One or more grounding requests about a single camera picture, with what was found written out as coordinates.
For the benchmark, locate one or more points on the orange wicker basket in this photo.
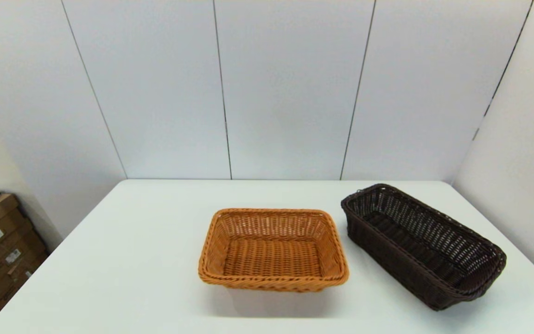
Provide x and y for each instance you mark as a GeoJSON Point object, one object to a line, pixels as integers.
{"type": "Point", "coordinates": [271, 260]}

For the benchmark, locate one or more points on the dark brown wicker basket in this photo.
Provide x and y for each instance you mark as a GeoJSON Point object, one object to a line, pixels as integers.
{"type": "Point", "coordinates": [424, 250]}

